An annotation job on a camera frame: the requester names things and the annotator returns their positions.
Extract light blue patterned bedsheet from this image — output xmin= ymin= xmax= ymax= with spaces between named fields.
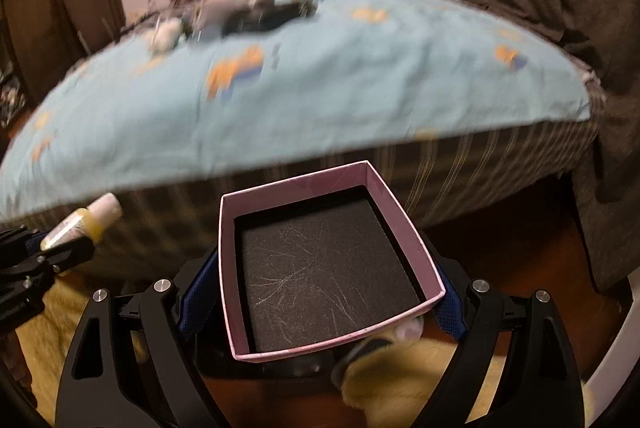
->
xmin=1 ymin=0 xmax=599 ymax=223

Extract yellow white small bottle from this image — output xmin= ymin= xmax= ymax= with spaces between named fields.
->
xmin=40 ymin=193 xmax=122 ymax=251

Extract grey-haired plush doll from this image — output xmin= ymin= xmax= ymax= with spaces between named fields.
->
xmin=191 ymin=0 xmax=257 ymax=40

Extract plaid bed skirt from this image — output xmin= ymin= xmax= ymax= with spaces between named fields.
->
xmin=0 ymin=117 xmax=601 ymax=279

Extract pink square gift box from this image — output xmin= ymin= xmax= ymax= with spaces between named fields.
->
xmin=218 ymin=169 xmax=446 ymax=363

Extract white plush toy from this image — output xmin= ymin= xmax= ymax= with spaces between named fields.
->
xmin=146 ymin=18 xmax=183 ymax=55

